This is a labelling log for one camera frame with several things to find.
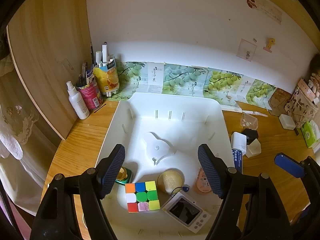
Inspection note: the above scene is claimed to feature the pale wall poster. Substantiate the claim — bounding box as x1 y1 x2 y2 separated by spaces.
246 0 284 25

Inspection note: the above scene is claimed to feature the green bottle with gold cap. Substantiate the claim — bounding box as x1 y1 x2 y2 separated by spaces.
115 166 134 186

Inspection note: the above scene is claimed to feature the brown printed cardboard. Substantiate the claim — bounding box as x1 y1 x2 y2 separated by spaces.
269 89 293 116

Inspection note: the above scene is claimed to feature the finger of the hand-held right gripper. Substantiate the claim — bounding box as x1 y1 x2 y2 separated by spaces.
274 152 320 188

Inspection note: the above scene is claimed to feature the wooden side panel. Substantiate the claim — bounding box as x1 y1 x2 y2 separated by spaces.
7 0 93 140

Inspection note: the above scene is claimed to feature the black hexagonal box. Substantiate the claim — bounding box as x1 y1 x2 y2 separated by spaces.
242 128 258 145

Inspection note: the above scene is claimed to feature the pink can holder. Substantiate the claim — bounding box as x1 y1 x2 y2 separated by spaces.
75 76 103 110

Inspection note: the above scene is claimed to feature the yellow duck wall sticker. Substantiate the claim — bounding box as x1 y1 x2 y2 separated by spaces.
263 37 277 53

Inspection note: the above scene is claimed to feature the green plum printed sheet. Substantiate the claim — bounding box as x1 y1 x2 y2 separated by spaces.
116 61 164 100
204 69 253 108
162 64 208 97
244 79 278 109

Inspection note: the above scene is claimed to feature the clear plastic container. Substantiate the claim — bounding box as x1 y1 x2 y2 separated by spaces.
240 112 258 130

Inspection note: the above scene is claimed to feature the white plastic storage bin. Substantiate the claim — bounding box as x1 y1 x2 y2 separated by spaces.
94 92 237 240

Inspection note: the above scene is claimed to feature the white rounded soap box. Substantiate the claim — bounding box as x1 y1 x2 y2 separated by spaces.
279 114 296 130

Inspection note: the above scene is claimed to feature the multicolour puzzle cube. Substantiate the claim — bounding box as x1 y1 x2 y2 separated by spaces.
125 181 161 213

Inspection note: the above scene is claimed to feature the white spray bottle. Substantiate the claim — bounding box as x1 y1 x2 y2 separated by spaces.
66 81 90 120

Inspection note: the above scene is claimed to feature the white handheld device with screen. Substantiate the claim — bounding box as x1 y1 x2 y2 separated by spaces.
161 185 211 233

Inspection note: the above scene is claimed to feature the white whale-shaped plastic piece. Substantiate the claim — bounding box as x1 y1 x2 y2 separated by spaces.
143 131 178 165

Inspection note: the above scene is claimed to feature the yellow pouch with tubes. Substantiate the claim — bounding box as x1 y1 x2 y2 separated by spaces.
93 59 119 97

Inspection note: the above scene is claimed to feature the white cuboid box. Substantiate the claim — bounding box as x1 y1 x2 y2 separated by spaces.
230 132 248 155

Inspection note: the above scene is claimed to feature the tall white marker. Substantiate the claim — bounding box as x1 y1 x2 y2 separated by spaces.
101 42 109 64

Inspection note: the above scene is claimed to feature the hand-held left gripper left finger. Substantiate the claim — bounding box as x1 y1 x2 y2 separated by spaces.
30 144 126 240

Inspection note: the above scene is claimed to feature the letter-printed cloth bag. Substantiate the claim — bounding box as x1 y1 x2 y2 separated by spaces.
284 90 318 129

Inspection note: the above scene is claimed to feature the green tissue pack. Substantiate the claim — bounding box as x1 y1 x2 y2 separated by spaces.
301 120 320 148

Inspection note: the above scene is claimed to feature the pink round jar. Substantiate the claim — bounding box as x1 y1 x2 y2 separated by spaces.
194 167 213 195

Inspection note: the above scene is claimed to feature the pink dotted box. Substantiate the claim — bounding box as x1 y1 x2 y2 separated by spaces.
297 77 319 100

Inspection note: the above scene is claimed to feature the pink square wall note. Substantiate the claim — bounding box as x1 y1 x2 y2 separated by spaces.
237 38 258 61

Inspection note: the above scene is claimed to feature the beige house-shaped box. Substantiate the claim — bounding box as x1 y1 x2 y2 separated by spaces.
246 139 262 158

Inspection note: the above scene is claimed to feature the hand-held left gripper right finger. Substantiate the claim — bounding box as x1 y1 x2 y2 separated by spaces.
197 144 292 240

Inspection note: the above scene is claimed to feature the brown-haired doll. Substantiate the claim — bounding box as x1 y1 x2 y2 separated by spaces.
309 55 320 90

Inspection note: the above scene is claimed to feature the round yellow jar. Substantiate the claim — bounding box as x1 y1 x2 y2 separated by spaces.
157 170 184 194

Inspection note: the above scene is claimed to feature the blue toothpaste box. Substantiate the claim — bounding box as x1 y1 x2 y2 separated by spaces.
231 148 244 174

